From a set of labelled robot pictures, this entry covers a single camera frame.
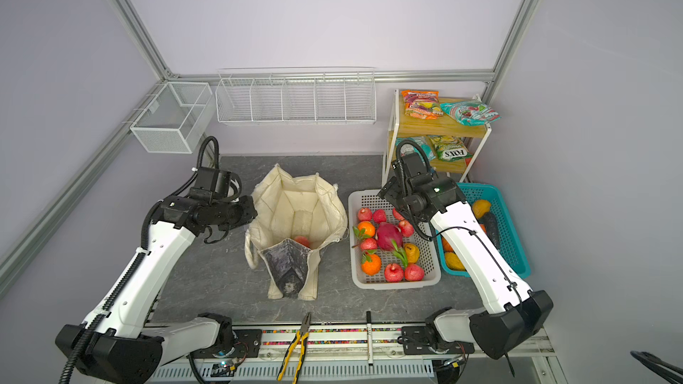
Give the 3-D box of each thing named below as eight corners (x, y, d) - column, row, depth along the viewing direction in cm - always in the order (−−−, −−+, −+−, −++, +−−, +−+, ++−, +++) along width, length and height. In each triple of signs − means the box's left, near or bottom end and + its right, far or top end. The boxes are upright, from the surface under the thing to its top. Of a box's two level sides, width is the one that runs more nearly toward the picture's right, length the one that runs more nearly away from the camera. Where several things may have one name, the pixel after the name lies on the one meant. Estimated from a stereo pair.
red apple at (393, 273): (385, 284, 85) (386, 279, 81) (383, 268, 88) (385, 263, 84) (403, 284, 85) (405, 279, 81) (401, 268, 88) (403, 263, 84)
